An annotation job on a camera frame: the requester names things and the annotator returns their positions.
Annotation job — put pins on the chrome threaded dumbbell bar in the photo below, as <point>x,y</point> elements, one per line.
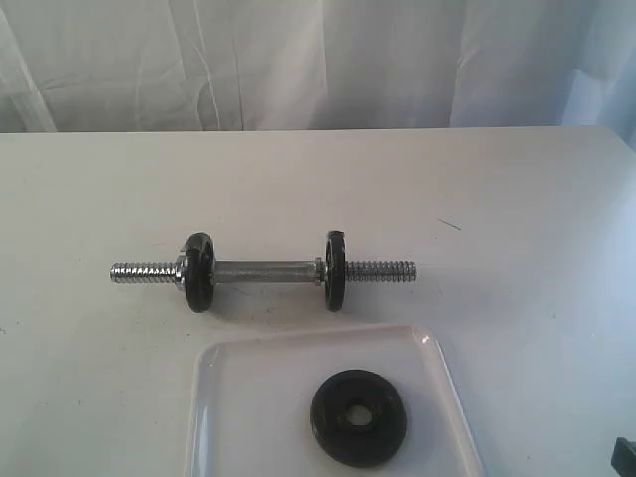
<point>268,272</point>

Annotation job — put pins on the black weight plate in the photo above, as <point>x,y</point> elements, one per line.
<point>358,418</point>

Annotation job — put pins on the black plate right side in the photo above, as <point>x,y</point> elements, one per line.
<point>335,270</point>

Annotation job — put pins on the black plate left side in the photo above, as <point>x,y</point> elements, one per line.
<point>199,288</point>

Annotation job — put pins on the chrome collar nut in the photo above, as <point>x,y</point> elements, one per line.
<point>179,271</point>

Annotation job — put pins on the clear plastic tray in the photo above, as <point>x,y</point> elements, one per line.
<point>252,397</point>

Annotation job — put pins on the white curtain backdrop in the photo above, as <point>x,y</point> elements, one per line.
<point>255,65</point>

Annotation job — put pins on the black object at corner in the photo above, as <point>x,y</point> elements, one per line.
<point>623,459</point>

